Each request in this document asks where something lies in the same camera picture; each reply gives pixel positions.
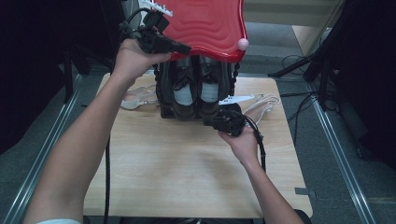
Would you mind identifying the black metal stand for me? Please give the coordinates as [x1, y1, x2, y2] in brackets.
[62, 46, 92, 105]

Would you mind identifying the black tripod stand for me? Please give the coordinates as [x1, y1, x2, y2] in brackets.
[267, 31, 344, 111]

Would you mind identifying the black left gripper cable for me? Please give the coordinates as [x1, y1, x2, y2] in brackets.
[104, 7, 151, 224]

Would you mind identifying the black curtain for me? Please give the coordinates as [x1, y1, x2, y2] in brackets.
[0, 0, 125, 157]
[326, 0, 396, 171]

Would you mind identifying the metal floor rail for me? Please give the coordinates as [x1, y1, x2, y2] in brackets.
[309, 92, 379, 224]
[0, 74, 83, 224]

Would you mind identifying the grey cabinet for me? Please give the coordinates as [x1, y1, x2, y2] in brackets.
[122, 0, 143, 22]

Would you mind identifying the person's right hand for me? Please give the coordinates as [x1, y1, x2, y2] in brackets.
[218, 125, 266, 168]

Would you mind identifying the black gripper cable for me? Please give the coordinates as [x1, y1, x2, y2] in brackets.
[242, 115, 267, 174]
[104, 7, 151, 224]

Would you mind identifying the black leather shoe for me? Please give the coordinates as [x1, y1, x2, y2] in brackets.
[169, 57, 199, 121]
[195, 55, 232, 124]

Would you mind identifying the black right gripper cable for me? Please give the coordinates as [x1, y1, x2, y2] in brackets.
[242, 115, 267, 174]

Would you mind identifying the black floor cable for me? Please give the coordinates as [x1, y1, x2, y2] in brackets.
[279, 54, 321, 144]

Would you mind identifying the person's white sleeve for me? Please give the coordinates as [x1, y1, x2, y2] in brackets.
[35, 218, 82, 224]

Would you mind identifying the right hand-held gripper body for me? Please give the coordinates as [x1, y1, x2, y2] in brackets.
[213, 94, 260, 138]

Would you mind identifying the white sandal with rhinestone buckle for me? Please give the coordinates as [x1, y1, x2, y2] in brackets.
[120, 85, 158, 110]
[242, 92, 281, 125]

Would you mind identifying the grey tape strip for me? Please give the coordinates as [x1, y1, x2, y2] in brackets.
[293, 187, 317, 199]

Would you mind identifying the red and black shoe rack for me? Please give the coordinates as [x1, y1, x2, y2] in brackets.
[146, 0, 250, 120]

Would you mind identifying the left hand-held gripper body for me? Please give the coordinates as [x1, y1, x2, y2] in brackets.
[136, 0, 176, 55]

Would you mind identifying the beige wooden panel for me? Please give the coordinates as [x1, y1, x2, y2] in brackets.
[292, 0, 347, 57]

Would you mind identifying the person's left hand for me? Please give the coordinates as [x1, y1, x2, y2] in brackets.
[111, 38, 173, 87]

